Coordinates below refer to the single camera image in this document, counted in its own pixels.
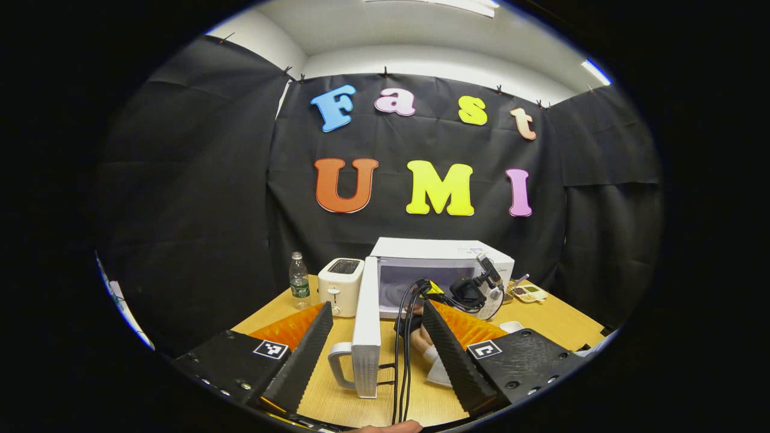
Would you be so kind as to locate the clear plastic water bottle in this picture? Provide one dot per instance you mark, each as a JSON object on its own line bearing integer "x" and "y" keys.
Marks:
{"x": 299, "y": 282}

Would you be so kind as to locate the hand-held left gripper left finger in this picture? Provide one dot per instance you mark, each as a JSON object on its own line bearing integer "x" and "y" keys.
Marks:
{"x": 301, "y": 361}

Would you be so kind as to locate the small ceiling light panel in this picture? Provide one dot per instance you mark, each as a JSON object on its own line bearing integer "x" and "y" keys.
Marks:
{"x": 595, "y": 72}

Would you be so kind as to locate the white divided seasoning dish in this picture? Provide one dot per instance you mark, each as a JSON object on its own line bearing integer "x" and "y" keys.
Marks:
{"x": 530, "y": 293}

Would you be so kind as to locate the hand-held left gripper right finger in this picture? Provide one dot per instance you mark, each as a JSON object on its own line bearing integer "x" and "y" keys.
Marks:
{"x": 451, "y": 361}

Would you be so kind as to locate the black backdrop cloth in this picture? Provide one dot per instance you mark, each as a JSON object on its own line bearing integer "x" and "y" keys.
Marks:
{"x": 192, "y": 192}

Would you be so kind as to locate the large ceiling light panel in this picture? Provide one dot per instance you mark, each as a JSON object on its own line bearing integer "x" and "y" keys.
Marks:
{"x": 445, "y": 5}

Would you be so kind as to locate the white rectangular dish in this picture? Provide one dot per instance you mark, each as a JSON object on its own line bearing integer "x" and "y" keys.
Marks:
{"x": 511, "y": 326}

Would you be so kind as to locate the white microwave oven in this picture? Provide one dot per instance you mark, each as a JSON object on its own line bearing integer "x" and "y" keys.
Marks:
{"x": 421, "y": 248}

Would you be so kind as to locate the white toaster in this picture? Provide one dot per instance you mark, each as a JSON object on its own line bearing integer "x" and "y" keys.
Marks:
{"x": 340, "y": 288}

